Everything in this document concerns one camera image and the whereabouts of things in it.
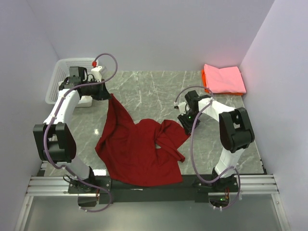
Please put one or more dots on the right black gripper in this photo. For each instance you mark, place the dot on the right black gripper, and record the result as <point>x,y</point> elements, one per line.
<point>187,127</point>

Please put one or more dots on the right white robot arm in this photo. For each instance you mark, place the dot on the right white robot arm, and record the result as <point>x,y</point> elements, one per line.
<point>235,132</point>

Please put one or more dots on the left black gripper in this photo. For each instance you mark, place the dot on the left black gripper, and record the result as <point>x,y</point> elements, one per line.
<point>103,93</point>

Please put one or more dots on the red t shirt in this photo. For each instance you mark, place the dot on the red t shirt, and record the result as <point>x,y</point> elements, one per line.
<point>143,154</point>

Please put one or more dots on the white plastic basket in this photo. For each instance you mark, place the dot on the white plastic basket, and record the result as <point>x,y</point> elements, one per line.
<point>61,71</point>

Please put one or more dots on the orange folded t shirt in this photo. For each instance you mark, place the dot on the orange folded t shirt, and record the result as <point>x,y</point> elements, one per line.
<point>222,93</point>

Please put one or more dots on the aluminium frame rail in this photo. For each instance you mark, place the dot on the aluminium frame rail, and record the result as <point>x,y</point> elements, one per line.
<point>48,206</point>

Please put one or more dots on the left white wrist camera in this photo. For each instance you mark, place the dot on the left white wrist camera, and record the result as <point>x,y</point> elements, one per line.
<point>97,71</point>

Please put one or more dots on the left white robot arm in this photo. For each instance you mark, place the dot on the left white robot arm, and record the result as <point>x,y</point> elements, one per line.
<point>54,141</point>

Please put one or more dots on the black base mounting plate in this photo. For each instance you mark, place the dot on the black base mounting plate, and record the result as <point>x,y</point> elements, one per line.
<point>190,189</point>

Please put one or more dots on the pink folded t shirt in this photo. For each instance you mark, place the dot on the pink folded t shirt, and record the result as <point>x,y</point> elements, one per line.
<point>228,79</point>

